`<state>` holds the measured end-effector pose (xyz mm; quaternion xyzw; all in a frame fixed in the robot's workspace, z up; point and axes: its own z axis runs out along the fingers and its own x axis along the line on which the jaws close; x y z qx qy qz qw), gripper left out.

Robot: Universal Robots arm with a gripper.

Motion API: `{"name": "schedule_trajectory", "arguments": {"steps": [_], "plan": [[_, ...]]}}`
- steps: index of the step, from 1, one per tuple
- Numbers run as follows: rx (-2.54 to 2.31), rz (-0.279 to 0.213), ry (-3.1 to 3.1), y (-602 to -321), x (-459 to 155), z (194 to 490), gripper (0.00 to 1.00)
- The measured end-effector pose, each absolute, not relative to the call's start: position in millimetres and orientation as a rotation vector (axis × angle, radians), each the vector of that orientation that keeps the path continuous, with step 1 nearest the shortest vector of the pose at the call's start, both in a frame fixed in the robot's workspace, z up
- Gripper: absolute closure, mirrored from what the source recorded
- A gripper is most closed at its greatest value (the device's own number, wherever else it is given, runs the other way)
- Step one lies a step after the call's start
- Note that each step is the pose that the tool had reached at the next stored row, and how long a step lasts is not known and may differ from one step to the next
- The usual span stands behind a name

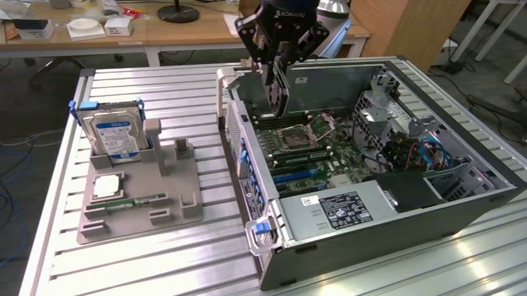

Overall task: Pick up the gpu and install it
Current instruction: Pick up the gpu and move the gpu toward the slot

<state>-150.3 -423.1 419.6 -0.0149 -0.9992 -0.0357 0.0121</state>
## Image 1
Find CPU socket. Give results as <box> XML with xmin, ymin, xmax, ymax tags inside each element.
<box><xmin>279</xmin><ymin>125</ymin><xmax>319</xmax><ymax>152</ymax></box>

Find silver power supply unit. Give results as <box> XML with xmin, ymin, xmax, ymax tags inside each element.
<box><xmin>269</xmin><ymin>180</ymin><xmax>399</xmax><ymax>245</ymax></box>

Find hard disk with blue caddy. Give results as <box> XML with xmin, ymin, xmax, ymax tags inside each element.
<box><xmin>68</xmin><ymin>96</ymin><xmax>145</xmax><ymax>165</ymax></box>

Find metal socket cover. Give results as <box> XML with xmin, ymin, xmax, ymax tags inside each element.
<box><xmin>303</xmin><ymin>111</ymin><xmax>336</xmax><ymax>131</ymax></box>

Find white round holder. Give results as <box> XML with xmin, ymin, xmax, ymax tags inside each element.
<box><xmin>65</xmin><ymin>18</ymin><xmax>108</xmax><ymax>42</ymax></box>

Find wooden cabinet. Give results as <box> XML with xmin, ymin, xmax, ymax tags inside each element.
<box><xmin>360</xmin><ymin>0</ymin><xmax>472</xmax><ymax>72</ymax></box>

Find installed green RAM stick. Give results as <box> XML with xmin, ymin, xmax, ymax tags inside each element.
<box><xmin>272</xmin><ymin>150</ymin><xmax>332</xmax><ymax>165</ymax></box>

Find blue wire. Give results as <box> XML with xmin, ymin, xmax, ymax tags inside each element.
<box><xmin>419</xmin><ymin>134</ymin><xmax>452</xmax><ymax>171</ymax></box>

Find metal disk bay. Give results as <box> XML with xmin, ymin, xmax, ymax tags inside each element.
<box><xmin>423</xmin><ymin>162</ymin><xmax>497</xmax><ymax>202</ymax></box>

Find wooden desk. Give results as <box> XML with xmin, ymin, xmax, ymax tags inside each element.
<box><xmin>0</xmin><ymin>0</ymin><xmax>372</xmax><ymax>67</ymax></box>

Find green motherboard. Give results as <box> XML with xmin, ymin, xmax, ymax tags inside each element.
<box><xmin>247</xmin><ymin>107</ymin><xmax>373</xmax><ymax>199</ymax></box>

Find small white cardboard box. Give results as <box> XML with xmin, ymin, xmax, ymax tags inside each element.
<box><xmin>102</xmin><ymin>17</ymin><xmax>136</xmax><ymax>37</ymax></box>

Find loose green RAM stick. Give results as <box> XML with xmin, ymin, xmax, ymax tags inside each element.
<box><xmin>89</xmin><ymin>193</ymin><xmax>169</xmax><ymax>211</ymax></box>

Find black fan shroud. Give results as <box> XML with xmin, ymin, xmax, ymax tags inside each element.
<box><xmin>373</xmin><ymin>171</ymin><xmax>447</xmax><ymax>214</ymax></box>

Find black lamp base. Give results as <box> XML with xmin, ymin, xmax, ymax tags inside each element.
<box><xmin>156</xmin><ymin>0</ymin><xmax>201</xmax><ymax>23</ymax></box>

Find open black PC case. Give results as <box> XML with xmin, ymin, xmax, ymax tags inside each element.
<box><xmin>215</xmin><ymin>55</ymin><xmax>527</xmax><ymax>292</ymax></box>

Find white table frame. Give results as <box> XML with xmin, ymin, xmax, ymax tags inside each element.
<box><xmin>449</xmin><ymin>0</ymin><xmax>527</xmax><ymax>84</ymax></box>

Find black and white box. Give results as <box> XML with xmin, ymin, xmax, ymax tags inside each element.
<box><xmin>12</xmin><ymin>18</ymin><xmax>54</xmax><ymax>41</ymax></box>

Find grey parts rack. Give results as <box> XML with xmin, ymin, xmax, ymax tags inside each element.
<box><xmin>76</xmin><ymin>118</ymin><xmax>205</xmax><ymax>246</ymax></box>

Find black chair base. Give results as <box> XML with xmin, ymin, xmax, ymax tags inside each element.
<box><xmin>22</xmin><ymin>56</ymin><xmax>85</xmax><ymax>91</ymax></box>

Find red wire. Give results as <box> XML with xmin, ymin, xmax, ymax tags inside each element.
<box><xmin>401</xmin><ymin>138</ymin><xmax>417</xmax><ymax>170</ymax></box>

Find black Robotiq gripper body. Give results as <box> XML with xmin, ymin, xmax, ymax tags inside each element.
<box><xmin>253</xmin><ymin>0</ymin><xmax>320</xmax><ymax>47</ymax></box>

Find blue floor cable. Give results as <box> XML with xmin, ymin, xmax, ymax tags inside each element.
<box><xmin>0</xmin><ymin>131</ymin><xmax>36</xmax><ymax>268</ymax></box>

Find silver CPU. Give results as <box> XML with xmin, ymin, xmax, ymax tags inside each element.
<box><xmin>92</xmin><ymin>176</ymin><xmax>124</xmax><ymax>199</ymax></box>

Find blue expansion slot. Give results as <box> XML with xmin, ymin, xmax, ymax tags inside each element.
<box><xmin>271</xmin><ymin>167</ymin><xmax>327</xmax><ymax>183</ymax></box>

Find black graphics card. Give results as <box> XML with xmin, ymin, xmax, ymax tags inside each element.
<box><xmin>263</xmin><ymin>46</ymin><xmax>292</xmax><ymax>120</ymax></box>

